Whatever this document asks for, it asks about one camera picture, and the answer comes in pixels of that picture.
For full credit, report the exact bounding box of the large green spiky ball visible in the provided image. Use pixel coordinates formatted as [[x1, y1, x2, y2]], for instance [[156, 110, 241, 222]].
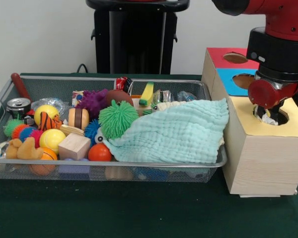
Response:
[[98, 99, 140, 139]]

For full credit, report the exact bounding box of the wooden toy burger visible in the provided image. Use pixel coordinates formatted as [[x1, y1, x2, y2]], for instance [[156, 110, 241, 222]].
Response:
[[69, 107, 90, 131]]

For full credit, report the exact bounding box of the yellow toy banana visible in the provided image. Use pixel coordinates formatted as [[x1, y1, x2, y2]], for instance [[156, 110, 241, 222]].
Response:
[[139, 81, 155, 106]]

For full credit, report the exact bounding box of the purple rubber toy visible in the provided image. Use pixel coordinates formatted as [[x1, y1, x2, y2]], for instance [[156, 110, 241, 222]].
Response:
[[76, 88, 110, 119]]

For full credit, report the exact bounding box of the black cable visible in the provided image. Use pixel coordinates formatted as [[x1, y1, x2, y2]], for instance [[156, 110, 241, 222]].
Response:
[[76, 63, 90, 74]]

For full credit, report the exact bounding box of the light blue waffle cloth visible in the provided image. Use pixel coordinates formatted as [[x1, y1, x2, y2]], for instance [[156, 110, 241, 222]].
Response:
[[104, 98, 229, 164]]

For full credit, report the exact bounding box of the wooden cube block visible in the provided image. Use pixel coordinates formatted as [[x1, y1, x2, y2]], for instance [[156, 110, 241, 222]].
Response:
[[58, 133, 91, 161]]

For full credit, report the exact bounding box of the orange plush toy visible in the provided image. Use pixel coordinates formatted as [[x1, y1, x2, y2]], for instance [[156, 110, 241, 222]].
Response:
[[6, 137, 45, 160]]

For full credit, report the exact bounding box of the yellow ball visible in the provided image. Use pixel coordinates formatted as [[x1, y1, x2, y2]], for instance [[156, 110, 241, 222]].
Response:
[[39, 128, 67, 155]]

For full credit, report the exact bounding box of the dark green table cloth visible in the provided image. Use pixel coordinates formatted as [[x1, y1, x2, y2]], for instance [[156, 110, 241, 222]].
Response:
[[0, 71, 298, 238]]

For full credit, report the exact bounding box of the wooden box with three holes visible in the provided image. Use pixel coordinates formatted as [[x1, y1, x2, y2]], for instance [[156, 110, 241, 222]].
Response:
[[202, 47, 298, 198]]

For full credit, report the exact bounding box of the colourful patterned cloth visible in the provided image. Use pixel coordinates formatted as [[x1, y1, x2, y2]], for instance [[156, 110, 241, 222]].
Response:
[[252, 105, 279, 125]]

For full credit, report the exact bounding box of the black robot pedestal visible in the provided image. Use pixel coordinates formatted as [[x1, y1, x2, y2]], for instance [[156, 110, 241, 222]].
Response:
[[85, 0, 191, 74]]

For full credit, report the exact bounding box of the red orange rubber ball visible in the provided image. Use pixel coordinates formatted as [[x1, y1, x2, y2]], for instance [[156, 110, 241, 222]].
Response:
[[88, 143, 113, 162]]

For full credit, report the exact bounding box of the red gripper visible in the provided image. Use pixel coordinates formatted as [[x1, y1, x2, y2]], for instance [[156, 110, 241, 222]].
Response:
[[247, 79, 298, 119]]

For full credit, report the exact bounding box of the shallow metal mesh bin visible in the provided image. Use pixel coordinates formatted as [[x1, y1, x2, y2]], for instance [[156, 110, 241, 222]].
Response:
[[0, 73, 228, 183]]

